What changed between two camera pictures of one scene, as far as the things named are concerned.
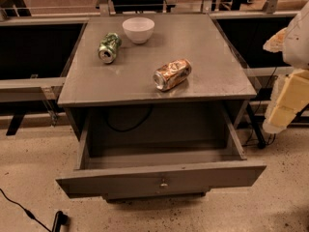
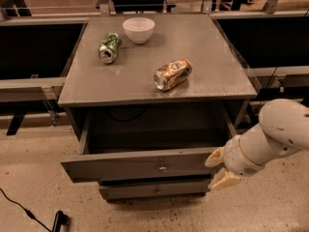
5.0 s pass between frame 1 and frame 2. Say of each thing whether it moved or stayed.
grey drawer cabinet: stayed
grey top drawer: moved
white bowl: stayed
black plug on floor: stayed
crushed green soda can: stayed
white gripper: moved
